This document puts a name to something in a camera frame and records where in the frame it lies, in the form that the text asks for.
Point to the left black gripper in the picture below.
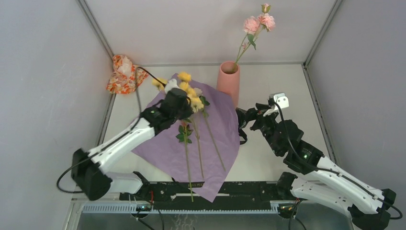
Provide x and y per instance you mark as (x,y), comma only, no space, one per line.
(187,112)

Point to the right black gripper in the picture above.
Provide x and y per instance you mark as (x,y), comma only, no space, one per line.
(251,114)

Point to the cream rose stem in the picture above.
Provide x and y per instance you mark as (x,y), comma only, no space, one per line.
(199,106)

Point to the green leafy bud stem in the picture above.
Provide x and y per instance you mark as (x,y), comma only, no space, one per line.
(183,137)

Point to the yellow rose stem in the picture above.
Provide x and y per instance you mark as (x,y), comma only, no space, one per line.
(185,85)

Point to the pink paper flower bouquet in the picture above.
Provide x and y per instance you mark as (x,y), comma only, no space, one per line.
(202,148)

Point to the pink rose stem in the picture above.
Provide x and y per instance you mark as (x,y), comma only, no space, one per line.
(252,28)

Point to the black printed ribbon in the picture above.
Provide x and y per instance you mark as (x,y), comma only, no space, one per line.
(242,122)

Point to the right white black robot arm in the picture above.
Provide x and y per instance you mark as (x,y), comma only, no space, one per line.
(313,176)

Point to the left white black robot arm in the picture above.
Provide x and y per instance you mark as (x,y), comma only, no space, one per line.
(91,169)

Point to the pink cylindrical vase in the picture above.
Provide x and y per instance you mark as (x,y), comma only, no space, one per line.
(228,80)

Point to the orange floral crumpled cloth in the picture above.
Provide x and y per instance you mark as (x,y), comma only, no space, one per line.
(126,76)

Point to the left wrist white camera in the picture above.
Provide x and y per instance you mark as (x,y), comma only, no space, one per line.
(171,84)

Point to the wrist white camera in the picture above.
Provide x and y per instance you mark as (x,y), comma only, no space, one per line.
(276,102)
(171,84)

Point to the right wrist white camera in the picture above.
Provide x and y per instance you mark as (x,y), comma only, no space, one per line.
(276,102)

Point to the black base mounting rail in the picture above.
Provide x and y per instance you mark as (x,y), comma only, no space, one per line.
(232,196)

